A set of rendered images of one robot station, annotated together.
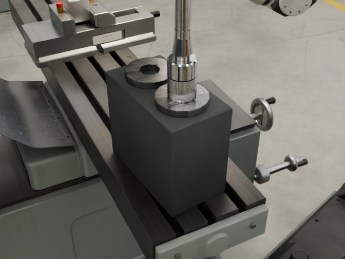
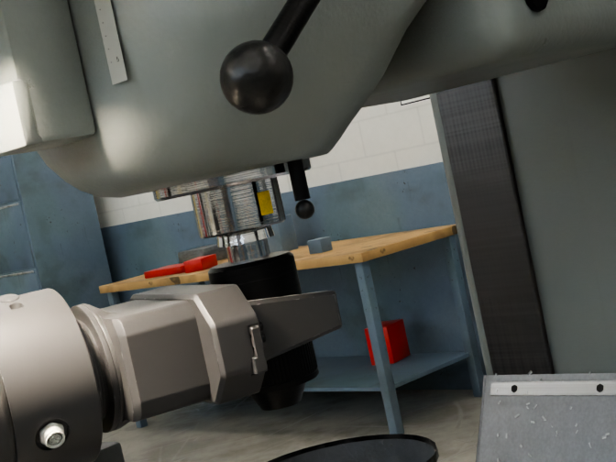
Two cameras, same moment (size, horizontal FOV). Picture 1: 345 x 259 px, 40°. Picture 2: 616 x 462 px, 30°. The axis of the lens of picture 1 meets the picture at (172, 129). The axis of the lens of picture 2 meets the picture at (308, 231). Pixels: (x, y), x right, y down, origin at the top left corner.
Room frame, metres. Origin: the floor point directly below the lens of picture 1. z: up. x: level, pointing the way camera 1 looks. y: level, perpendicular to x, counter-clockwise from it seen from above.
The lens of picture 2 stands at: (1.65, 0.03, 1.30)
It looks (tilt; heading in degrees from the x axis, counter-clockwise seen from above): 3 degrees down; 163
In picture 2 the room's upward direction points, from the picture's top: 12 degrees counter-clockwise
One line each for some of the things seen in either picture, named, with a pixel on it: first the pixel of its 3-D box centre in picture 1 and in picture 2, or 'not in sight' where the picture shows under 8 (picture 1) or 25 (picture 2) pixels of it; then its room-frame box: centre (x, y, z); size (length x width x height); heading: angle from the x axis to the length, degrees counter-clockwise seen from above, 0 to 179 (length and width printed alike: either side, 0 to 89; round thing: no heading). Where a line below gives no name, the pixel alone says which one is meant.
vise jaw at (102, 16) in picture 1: (97, 11); not in sight; (1.24, 0.21, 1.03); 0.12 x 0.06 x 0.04; 28
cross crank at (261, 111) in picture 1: (252, 117); not in sight; (1.28, -0.27, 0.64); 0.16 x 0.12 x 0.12; 117
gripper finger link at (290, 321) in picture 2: not in sight; (289, 323); (1.09, 0.19, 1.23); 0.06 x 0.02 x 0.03; 102
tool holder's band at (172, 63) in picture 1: (182, 60); not in sight; (0.65, -0.02, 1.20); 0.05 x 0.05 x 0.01
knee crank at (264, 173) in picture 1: (281, 166); not in sight; (1.17, -0.36, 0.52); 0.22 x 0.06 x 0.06; 117
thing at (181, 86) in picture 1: (181, 79); not in sight; (0.65, -0.02, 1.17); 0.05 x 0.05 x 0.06
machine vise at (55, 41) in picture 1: (89, 24); not in sight; (1.23, 0.23, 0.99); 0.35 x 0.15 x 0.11; 118
